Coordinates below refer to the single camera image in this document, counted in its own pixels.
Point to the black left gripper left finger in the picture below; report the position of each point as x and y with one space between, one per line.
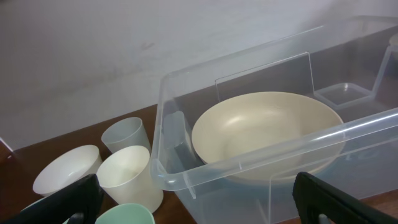
79 202

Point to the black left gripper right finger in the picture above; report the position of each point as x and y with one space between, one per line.
314 197

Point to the small white bowl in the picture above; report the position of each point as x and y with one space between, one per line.
66 169

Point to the large beige bowl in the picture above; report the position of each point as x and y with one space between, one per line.
255 121

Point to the mint green cup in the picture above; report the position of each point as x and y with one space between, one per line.
128 213

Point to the cream white cup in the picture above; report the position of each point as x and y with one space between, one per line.
125 177

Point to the translucent grey cup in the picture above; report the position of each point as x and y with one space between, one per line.
125 133

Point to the clear plastic storage bin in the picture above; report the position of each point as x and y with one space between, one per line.
349 65

